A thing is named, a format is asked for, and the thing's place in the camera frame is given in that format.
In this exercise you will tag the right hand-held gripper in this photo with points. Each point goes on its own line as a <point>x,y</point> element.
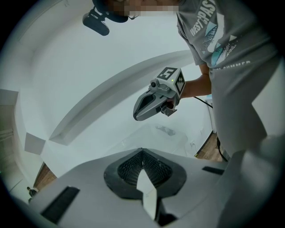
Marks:
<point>171,89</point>

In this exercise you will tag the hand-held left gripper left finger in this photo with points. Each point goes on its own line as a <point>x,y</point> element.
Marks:
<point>89,200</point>

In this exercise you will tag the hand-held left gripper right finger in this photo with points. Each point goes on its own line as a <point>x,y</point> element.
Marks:
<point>189,200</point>

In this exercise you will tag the person's right forearm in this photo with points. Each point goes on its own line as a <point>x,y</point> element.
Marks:
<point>196,86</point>

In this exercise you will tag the person's right hand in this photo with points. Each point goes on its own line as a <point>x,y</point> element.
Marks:
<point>170,104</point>

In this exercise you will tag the person's gray printed shirt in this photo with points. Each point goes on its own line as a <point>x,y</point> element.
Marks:
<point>233,78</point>

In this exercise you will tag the person's head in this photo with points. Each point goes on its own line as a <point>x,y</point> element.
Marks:
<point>155,6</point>

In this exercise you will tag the black head-worn camera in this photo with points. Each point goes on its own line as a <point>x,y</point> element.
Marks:
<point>95,23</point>

